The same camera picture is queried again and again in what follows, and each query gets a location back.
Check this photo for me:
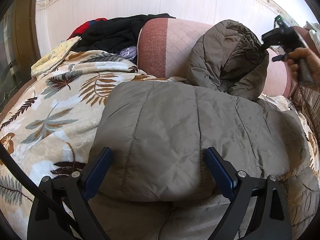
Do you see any striped beige cushion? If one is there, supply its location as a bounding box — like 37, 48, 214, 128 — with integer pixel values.
290, 85, 320, 142

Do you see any red garment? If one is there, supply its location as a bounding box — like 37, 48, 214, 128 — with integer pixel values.
68, 18, 107, 40

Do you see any yellow floral pillow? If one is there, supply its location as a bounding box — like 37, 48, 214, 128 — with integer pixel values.
31, 36, 81, 77

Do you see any leaf-patterned plush blanket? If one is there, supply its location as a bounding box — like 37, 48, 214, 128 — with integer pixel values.
0, 49, 320, 240

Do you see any purple patterned small cloth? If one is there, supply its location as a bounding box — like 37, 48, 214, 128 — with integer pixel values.
119, 46, 137, 61

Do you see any olive quilted hooded jacket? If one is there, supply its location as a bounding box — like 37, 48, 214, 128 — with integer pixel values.
89, 20, 319, 239

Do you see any black garment pile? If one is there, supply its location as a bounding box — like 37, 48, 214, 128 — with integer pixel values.
71, 14, 172, 54

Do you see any wooden glass-panel door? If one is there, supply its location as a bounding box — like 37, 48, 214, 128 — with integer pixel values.
1, 0, 40, 111

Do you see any black cable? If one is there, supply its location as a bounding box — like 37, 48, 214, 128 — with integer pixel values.
0, 143, 81, 240

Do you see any white crumpled cloth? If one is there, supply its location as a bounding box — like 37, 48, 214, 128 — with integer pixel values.
304, 21, 319, 40

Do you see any pink sofa armrest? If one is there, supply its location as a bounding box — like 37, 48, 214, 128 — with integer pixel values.
294, 26, 319, 56

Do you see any person's right hand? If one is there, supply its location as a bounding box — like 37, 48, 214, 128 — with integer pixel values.
285, 47, 320, 92

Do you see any pink bolster pillow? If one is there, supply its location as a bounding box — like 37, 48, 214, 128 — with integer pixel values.
137, 18, 291, 98

